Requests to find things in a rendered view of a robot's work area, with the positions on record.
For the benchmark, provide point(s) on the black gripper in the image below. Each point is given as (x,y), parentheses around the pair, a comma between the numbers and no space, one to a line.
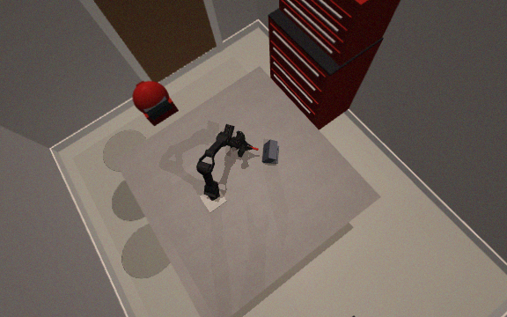
(244,146)

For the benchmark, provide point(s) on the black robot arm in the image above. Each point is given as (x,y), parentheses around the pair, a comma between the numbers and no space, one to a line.
(223,138)

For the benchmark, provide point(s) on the dark grey sloped panel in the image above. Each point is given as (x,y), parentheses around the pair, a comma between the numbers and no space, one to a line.
(270,152)

